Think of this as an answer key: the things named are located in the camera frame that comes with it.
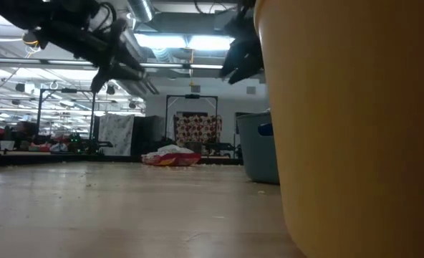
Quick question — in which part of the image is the ceiling light panel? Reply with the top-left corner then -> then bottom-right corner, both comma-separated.
135,33 -> 234,51

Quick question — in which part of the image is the white patterned cloth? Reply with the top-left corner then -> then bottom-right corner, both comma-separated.
98,113 -> 135,157

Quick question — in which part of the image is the black frame stand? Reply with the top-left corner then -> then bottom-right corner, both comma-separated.
164,94 -> 219,144

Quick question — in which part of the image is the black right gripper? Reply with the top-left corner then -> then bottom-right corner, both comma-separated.
220,6 -> 265,85

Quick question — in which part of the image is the round ceiling device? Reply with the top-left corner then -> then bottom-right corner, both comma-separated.
21,30 -> 41,47

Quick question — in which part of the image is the silver air duct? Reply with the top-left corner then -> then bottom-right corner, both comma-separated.
125,0 -> 156,23

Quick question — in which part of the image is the red Maruchan ramen packet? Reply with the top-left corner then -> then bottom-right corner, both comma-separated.
140,143 -> 203,167

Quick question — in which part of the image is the person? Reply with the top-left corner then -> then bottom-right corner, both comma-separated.
12,120 -> 38,151

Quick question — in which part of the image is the red floral patterned cloth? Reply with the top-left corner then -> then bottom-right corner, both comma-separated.
173,114 -> 223,145

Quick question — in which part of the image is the teal plastic bin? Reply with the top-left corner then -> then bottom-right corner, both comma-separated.
235,111 -> 281,185

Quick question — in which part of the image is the yellow plastic bin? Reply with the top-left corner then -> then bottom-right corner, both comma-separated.
253,0 -> 424,258

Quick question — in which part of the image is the black aluminium table frame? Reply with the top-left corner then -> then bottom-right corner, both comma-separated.
0,149 -> 245,168

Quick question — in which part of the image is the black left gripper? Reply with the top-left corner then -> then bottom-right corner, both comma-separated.
36,19 -> 149,94

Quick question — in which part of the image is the black post frame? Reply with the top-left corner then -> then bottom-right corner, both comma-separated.
35,87 -> 97,151

